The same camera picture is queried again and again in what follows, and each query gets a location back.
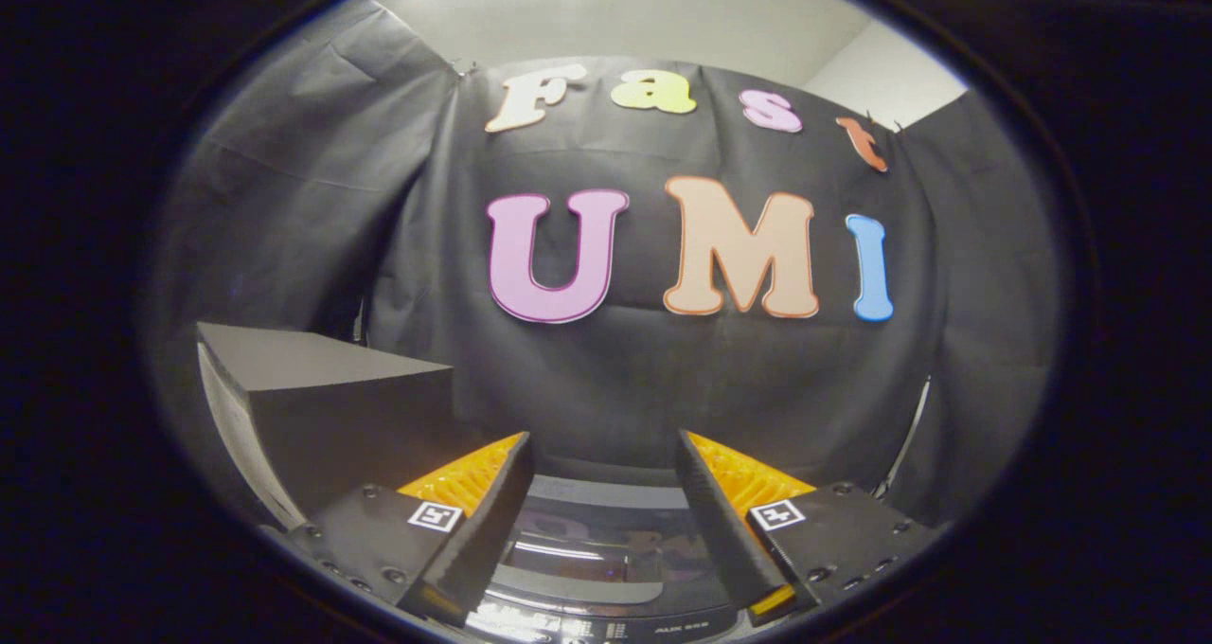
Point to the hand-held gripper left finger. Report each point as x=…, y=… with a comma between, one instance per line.
x=488, y=530

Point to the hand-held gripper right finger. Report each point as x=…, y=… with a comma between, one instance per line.
x=724, y=530

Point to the grey washing machine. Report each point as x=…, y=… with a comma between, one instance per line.
x=663, y=630

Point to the black backdrop cloth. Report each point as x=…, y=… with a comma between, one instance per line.
x=615, y=388

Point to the black light stand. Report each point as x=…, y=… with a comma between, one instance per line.
x=904, y=445

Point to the backdrop stand pole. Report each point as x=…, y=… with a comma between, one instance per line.
x=360, y=320

